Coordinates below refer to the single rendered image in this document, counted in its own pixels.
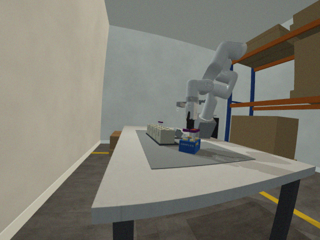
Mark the blue tube rack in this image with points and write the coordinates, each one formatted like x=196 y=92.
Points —
x=188 y=146

